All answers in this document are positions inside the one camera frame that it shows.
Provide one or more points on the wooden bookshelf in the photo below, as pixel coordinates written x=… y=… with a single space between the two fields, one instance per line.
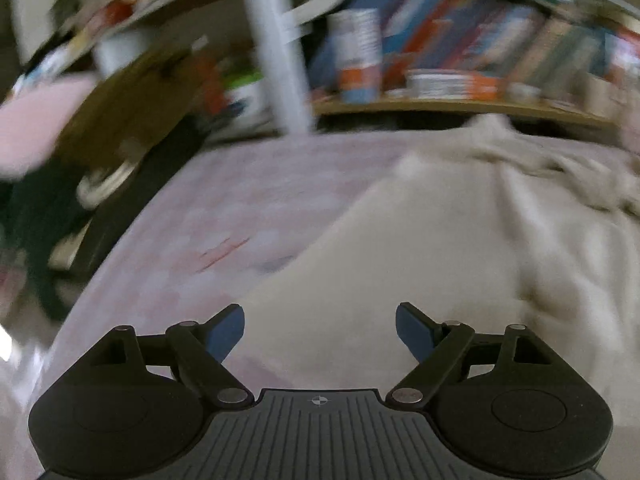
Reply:
x=450 y=106

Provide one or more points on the white shelf unit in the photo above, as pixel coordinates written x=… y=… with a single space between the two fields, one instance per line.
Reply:
x=30 y=20

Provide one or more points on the pale pink cloth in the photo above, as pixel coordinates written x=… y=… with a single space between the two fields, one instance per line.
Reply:
x=35 y=125

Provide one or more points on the orange white flat box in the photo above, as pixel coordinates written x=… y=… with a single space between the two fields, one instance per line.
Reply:
x=450 y=85

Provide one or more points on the row of colourful books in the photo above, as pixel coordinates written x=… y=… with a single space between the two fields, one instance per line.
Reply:
x=450 y=25

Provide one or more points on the black box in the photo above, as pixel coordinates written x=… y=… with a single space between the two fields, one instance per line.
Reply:
x=115 y=230

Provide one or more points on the brown cloth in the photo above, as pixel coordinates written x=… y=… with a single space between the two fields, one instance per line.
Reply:
x=140 y=95

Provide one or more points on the tall orange white box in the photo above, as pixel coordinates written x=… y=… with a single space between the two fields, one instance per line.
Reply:
x=357 y=45

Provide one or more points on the orange tassel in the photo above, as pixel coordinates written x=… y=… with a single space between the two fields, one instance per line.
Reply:
x=210 y=85

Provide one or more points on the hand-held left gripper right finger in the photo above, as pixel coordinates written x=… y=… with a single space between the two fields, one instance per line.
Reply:
x=412 y=332

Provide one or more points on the white tub green lid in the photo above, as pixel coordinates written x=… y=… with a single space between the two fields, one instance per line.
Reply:
x=245 y=100

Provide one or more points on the dark green cloth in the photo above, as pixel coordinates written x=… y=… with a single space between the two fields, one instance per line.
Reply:
x=35 y=220

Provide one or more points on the white wristwatch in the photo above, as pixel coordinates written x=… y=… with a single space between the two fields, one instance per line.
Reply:
x=107 y=180

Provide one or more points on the cream white garment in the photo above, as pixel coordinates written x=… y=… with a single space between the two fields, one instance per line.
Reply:
x=425 y=235

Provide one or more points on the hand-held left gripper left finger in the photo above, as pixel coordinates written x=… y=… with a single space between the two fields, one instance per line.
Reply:
x=226 y=332

